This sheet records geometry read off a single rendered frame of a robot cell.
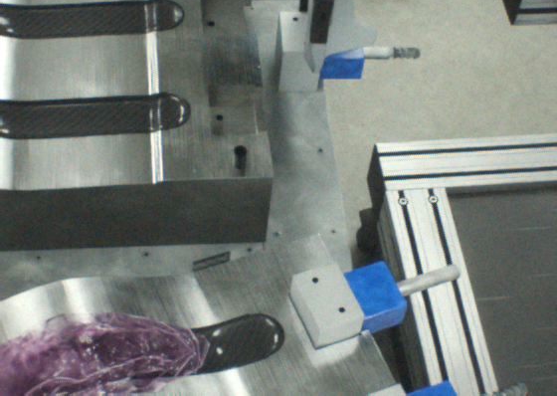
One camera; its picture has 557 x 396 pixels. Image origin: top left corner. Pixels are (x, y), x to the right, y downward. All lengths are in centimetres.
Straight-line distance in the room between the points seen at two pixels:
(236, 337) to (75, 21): 32
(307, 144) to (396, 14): 129
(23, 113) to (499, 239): 96
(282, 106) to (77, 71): 20
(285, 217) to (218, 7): 20
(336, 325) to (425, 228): 88
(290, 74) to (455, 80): 118
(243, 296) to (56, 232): 17
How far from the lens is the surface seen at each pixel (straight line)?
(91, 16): 106
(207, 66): 101
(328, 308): 89
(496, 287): 175
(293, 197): 104
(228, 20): 109
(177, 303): 91
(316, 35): 103
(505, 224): 181
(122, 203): 96
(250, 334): 91
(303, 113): 110
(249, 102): 102
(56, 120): 99
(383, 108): 219
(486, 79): 228
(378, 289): 92
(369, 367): 90
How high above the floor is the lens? 164
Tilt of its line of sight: 53 degrees down
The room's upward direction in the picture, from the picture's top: 7 degrees clockwise
